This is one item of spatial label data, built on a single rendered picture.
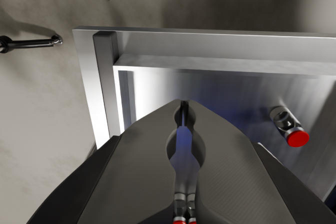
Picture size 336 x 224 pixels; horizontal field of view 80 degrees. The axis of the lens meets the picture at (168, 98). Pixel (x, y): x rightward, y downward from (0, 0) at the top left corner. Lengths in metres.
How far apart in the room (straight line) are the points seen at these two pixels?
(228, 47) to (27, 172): 2.05
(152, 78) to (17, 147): 1.79
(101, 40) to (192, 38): 0.09
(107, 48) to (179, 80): 0.08
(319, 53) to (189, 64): 0.13
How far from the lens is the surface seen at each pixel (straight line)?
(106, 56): 0.21
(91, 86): 0.26
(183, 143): 0.28
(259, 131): 0.28
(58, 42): 1.30
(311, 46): 0.25
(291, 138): 0.24
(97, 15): 1.18
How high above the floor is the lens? 1.09
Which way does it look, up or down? 60 degrees down
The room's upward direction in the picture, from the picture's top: 174 degrees counter-clockwise
